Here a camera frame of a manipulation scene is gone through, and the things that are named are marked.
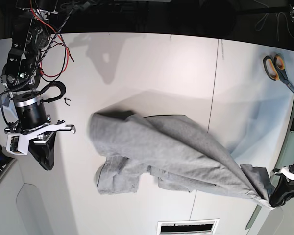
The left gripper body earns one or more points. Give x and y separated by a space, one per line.
283 172

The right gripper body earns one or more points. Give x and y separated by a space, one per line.
34 125

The grey t-shirt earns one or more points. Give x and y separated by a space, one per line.
176 151

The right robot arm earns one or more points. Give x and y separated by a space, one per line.
32 38

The white plastic stand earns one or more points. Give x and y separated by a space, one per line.
8 105

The beige chair right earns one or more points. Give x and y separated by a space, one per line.
279 221

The orange grey scissors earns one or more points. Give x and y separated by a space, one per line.
276 70

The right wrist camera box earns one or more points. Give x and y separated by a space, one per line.
17 144

